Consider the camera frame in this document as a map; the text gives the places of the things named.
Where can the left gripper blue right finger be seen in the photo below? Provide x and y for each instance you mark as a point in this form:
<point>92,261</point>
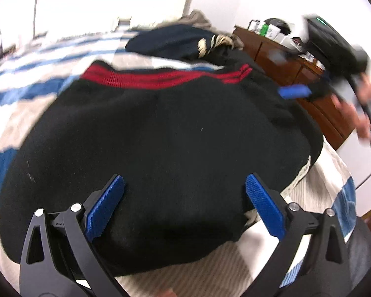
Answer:
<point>324,269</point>

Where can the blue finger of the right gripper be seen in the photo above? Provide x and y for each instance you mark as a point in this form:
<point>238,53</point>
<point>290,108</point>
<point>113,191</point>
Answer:
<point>296,91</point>

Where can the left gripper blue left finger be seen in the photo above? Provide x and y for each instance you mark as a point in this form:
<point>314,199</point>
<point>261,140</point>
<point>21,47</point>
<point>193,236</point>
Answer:
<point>58,258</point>

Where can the black varsity jacket red stripes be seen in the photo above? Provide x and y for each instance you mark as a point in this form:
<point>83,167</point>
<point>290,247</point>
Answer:
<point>184,143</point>

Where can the dark navy clothes pile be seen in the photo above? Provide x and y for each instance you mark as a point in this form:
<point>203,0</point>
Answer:
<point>190,38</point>

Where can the person's right hand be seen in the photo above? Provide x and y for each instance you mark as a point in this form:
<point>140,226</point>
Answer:
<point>358,121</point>

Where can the brown wooden dresser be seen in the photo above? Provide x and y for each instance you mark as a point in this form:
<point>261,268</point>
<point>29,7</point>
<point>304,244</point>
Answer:
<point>333,125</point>

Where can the clutter on dresser top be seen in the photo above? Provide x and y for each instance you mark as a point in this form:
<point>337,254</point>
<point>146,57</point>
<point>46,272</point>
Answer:
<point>276,30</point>

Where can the blue white checkered bedspread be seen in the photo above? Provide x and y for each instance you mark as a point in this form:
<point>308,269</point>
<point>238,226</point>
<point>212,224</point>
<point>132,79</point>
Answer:
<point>32,79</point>

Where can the white framed headboard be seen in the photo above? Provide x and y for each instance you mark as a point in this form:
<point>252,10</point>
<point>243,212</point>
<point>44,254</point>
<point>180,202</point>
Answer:
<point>65,18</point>

